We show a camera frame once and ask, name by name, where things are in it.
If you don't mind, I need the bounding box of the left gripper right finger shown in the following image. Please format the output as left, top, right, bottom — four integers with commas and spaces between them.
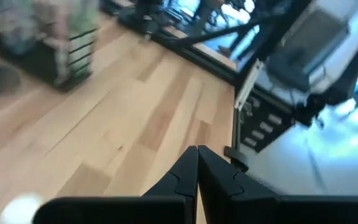
197, 144, 358, 224

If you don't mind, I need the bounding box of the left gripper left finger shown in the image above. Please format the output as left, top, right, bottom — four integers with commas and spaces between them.
32, 145, 200, 224

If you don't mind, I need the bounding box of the teal mouthwash bottle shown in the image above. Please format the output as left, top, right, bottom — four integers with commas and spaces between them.
0, 192, 45, 224

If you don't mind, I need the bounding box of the red toothbrush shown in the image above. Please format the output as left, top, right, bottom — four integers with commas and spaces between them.
31, 0, 74, 50

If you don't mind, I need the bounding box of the black table frame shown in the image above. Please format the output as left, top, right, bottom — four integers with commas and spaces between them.
101, 0, 251, 174

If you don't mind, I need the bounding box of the blue toothbrush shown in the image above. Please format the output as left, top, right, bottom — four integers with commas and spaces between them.
0, 2, 35, 55

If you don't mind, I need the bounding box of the grey boxy equipment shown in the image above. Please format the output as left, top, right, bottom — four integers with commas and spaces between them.
267, 8, 351, 93

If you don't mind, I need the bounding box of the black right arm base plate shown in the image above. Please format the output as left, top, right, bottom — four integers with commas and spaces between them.
237, 91, 295, 154

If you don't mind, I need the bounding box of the white label strip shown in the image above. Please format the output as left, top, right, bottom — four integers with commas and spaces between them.
234, 58, 264, 111

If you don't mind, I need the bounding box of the black wire rack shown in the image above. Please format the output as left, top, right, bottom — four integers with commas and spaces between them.
0, 18, 101, 93

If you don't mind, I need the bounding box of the green toothbrush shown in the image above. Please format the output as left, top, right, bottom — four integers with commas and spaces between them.
68, 0, 101, 78

